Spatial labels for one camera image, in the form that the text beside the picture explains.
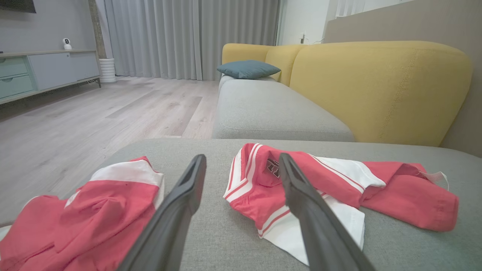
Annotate red shorts with white stripe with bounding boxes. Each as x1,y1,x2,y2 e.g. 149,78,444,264
0,156,165,271

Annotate white wall plug with cable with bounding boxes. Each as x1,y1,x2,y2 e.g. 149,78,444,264
300,33,324,45

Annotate black television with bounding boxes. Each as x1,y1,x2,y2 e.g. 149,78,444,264
0,0,37,14

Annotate grey and green TV cabinet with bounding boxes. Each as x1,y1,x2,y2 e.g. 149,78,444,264
0,50,101,105

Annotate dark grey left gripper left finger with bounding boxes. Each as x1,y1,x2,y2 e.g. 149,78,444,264
117,154,207,271

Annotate yellow sofa armrest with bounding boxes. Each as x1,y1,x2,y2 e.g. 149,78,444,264
222,43,273,65

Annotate grey fabric sofa ottoman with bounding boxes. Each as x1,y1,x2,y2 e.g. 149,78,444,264
0,138,482,271

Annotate grey fabric sofa seat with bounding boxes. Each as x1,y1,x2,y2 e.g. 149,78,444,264
212,74,355,142

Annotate large yellow sofa backrest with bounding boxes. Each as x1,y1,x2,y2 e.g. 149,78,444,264
289,41,473,147

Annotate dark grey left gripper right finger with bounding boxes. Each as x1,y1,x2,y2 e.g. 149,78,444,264
279,152,377,271

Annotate white sheer curtain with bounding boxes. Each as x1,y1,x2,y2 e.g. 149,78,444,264
335,0,366,18

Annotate grey pleated curtain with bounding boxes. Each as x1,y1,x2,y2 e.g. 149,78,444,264
104,0,281,81

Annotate red and white jersey shirt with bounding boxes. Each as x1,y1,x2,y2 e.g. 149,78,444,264
223,143,460,266

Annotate white ribbed planter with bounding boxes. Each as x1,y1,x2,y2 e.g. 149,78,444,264
99,58,117,84

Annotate small yellow sofa backrest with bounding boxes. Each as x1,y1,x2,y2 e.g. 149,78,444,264
265,44,305,87

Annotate blue-grey cushion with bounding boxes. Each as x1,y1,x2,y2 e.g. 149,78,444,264
217,60,282,80

